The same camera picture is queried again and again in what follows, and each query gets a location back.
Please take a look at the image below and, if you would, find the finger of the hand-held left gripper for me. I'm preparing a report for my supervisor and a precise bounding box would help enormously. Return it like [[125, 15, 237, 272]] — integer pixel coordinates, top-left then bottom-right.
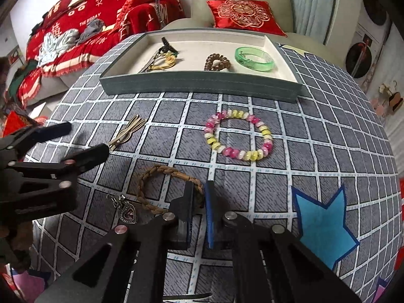
[[6, 143, 110, 196], [0, 121, 73, 159]]

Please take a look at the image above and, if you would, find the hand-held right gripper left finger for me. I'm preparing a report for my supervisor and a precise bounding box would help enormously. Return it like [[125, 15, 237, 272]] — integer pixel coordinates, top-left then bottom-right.
[[33, 181, 195, 303]]

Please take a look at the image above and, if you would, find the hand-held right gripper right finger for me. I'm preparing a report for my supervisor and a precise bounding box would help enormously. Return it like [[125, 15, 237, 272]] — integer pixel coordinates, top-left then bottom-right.
[[205, 180, 362, 303]]

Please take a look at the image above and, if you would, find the gold rabbit-ear hair clip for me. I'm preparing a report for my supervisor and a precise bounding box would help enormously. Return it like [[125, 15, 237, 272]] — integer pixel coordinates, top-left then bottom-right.
[[108, 114, 147, 150]]

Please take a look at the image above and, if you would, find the brown braided bracelet with charm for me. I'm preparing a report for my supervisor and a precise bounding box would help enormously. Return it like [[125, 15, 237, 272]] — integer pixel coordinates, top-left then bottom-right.
[[106, 164, 206, 225]]

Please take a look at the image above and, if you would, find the silver hair clip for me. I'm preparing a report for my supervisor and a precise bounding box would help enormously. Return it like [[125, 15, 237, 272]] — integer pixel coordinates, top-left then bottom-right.
[[139, 49, 168, 73]]

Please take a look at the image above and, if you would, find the yellow cord bracelet with sunflower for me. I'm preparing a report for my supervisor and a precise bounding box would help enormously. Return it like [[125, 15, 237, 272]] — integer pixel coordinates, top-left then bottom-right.
[[148, 52, 177, 70]]

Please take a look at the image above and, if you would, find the grey tray with cream lining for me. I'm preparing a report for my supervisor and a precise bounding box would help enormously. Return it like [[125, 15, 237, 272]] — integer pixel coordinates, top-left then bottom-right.
[[99, 31, 303, 103]]

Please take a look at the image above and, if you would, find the black flower hair clip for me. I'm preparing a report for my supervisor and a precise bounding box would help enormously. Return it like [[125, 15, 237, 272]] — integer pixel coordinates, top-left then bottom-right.
[[161, 37, 179, 54]]

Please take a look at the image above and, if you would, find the brown spiral hair tie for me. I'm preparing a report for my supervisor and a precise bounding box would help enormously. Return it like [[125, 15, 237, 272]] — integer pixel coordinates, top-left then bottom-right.
[[204, 53, 233, 71]]

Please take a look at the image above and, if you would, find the green bangle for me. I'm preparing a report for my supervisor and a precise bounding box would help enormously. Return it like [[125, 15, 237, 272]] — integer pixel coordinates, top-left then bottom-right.
[[234, 47, 274, 72]]

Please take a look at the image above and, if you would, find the person's left hand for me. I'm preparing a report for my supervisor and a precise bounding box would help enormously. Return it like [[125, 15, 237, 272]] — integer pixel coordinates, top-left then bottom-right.
[[0, 219, 33, 273]]

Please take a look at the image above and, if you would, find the red gift bag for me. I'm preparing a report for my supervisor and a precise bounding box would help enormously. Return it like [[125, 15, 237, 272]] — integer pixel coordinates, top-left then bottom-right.
[[0, 110, 48, 139]]

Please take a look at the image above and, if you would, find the grey sofa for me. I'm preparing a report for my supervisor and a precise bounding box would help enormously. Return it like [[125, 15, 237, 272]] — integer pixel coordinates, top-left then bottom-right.
[[41, 66, 105, 99]]

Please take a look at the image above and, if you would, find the green cloth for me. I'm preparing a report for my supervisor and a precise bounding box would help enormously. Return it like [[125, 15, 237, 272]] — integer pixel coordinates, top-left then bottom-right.
[[8, 61, 41, 99]]

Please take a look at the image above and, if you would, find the light blue clothing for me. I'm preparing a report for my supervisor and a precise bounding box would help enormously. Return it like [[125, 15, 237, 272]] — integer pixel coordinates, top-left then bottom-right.
[[37, 28, 79, 67]]

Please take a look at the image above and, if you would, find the grey clothing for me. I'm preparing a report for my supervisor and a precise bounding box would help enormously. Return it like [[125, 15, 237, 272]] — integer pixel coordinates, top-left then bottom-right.
[[77, 19, 106, 44]]

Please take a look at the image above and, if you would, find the blue star patch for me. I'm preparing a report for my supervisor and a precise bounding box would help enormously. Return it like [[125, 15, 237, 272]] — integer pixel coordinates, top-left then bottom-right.
[[291, 185, 360, 270]]

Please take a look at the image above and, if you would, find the red printed pillow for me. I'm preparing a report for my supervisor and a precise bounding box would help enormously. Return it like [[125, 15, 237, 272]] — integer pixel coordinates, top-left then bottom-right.
[[41, 0, 86, 26]]

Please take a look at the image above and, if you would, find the sofa with red blanket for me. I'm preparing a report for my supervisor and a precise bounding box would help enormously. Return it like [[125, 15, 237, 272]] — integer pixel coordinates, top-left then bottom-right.
[[17, 0, 187, 108]]

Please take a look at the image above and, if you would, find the grey checked tablecloth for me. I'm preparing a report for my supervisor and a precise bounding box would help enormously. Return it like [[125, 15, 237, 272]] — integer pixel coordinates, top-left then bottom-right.
[[23, 33, 404, 303]]

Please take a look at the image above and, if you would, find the red satin pillow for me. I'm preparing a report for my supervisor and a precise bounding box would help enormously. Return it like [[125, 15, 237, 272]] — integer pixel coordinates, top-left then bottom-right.
[[118, 0, 149, 38]]

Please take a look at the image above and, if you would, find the cream star patch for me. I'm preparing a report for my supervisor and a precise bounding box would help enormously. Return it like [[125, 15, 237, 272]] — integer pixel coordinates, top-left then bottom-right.
[[279, 44, 308, 58]]

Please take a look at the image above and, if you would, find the red embroidered cushion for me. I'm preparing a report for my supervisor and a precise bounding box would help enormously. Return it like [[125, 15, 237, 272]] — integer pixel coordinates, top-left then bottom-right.
[[207, 0, 288, 37]]

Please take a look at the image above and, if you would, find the white front-load washing machine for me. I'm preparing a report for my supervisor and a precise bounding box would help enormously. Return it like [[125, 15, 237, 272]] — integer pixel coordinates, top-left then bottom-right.
[[344, 25, 391, 79], [360, 0, 392, 26]]

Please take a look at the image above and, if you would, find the pale blue curtain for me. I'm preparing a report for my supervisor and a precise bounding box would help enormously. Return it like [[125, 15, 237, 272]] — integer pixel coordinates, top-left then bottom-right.
[[278, 0, 343, 48]]

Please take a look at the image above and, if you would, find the pink and yellow beaded bracelet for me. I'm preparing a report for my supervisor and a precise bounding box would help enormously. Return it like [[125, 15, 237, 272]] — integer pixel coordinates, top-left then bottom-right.
[[205, 109, 274, 162]]

